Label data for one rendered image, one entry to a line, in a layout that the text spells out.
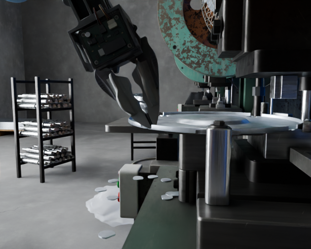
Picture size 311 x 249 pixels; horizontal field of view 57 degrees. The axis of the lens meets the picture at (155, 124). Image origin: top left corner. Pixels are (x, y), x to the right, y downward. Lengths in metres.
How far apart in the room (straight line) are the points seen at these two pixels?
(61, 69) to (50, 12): 1.46
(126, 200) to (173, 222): 0.36
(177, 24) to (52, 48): 6.39
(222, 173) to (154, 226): 0.14
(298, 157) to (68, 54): 7.58
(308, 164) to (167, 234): 0.20
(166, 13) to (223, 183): 1.63
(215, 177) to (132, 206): 0.48
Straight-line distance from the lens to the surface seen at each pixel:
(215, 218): 0.32
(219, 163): 0.33
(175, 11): 1.90
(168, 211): 0.48
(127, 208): 0.80
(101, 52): 0.35
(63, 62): 7.89
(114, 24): 0.35
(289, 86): 0.51
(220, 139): 0.33
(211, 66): 1.83
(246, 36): 0.45
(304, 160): 0.40
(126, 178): 0.77
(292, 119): 0.56
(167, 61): 7.18
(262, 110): 0.68
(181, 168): 0.48
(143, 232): 0.41
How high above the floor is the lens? 0.84
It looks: 7 degrees down
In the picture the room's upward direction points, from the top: straight up
